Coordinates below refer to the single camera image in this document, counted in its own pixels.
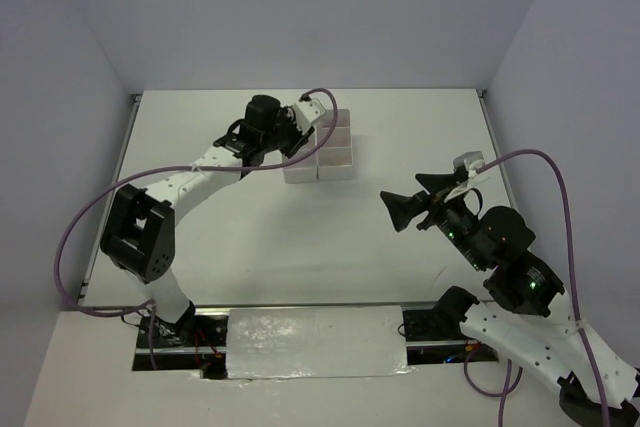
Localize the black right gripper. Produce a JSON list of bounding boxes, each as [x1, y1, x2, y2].
[[377, 171, 486, 268]]

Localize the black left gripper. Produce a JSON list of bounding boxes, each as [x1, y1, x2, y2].
[[261, 105, 315, 159]]

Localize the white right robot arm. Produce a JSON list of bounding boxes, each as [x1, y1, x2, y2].
[[380, 174, 639, 426]]

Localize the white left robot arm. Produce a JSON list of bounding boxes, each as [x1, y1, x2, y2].
[[100, 95, 326, 346]]

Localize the white left divided container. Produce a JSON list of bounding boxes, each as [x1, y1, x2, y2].
[[282, 133, 318, 184]]

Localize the silver foil cover plate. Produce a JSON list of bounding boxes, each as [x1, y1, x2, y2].
[[226, 306, 411, 380]]

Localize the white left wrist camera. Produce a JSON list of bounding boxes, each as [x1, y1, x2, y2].
[[291, 98, 327, 134]]

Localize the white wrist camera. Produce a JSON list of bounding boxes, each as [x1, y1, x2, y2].
[[291, 98, 327, 134], [444, 151, 489, 202]]

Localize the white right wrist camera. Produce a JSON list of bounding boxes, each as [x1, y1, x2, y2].
[[444, 151, 489, 202]]

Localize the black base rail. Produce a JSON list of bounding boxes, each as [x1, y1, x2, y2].
[[131, 304, 480, 381]]

